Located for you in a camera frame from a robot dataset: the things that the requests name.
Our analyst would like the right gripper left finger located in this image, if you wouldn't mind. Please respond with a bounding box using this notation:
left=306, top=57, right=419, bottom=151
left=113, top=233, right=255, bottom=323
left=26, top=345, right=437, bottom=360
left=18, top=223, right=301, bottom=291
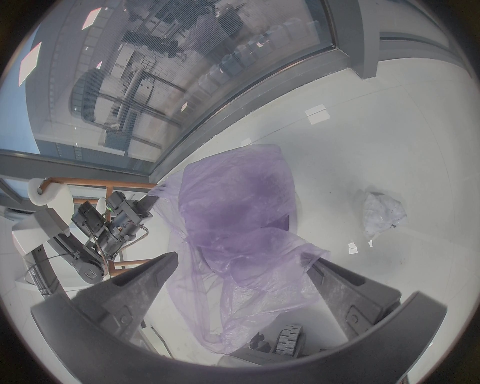
left=72, top=252, right=179, bottom=343

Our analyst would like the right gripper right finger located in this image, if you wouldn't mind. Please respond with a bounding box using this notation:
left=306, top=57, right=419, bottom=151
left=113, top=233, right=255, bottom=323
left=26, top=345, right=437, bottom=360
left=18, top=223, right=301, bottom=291
left=300, top=253, right=401, bottom=344

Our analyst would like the purple plastic bag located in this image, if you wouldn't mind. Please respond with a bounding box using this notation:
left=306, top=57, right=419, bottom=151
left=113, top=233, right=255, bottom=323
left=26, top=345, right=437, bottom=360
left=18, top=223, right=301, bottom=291
left=148, top=144, right=331, bottom=355

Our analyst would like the white trash bin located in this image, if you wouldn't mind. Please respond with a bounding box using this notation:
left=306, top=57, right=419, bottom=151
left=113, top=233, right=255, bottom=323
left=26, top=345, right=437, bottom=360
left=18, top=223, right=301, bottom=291
left=187, top=180, right=301, bottom=278

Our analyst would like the white wooden chair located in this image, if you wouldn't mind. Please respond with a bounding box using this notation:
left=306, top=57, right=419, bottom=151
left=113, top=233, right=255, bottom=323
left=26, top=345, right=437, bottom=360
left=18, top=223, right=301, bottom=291
left=28, top=176, right=158, bottom=280

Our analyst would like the crumpled white paper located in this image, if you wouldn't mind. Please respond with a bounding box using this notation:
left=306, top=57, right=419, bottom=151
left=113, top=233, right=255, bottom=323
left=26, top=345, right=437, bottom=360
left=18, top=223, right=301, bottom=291
left=362, top=192, right=408, bottom=239

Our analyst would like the window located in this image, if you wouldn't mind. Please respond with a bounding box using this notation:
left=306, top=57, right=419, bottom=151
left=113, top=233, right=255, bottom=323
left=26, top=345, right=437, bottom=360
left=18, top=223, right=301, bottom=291
left=0, top=0, right=462, bottom=211

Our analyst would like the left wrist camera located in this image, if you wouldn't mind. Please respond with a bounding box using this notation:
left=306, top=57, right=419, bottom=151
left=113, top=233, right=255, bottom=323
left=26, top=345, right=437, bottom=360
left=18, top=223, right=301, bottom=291
left=107, top=191, right=129, bottom=213

